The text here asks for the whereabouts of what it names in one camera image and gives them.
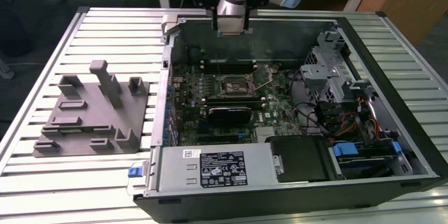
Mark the white chair base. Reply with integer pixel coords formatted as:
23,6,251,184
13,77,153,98
0,57,16,80

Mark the green motherboard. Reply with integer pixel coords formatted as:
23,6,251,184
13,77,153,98
171,61,305,147

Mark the black PC case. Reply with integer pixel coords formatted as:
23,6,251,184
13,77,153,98
132,13,448,224

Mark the blue disk carrier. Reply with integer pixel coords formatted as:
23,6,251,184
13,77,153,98
331,142,360,158

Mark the small silver heatsink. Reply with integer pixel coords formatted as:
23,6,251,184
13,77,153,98
256,126,277,143

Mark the CPU socket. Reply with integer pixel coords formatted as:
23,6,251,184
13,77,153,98
219,74,253,97

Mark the black plastic shroud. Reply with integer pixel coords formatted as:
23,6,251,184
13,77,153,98
264,134,345,184

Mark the black expansion slot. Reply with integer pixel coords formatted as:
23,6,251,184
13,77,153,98
196,134,240,144

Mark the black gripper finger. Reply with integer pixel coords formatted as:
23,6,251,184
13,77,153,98
243,0,259,34
184,0,225,31

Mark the grey parts rack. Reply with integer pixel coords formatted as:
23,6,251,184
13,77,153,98
32,60,152,158

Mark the small black graphics card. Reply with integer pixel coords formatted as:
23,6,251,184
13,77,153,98
205,105,253,125

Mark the silver metal drive cage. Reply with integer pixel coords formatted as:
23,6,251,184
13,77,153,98
299,31,372,104

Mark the coloured power wire bundle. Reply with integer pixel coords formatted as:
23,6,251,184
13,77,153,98
333,97,384,141

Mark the silver power supply unit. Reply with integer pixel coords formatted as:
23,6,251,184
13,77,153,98
149,145,284,192

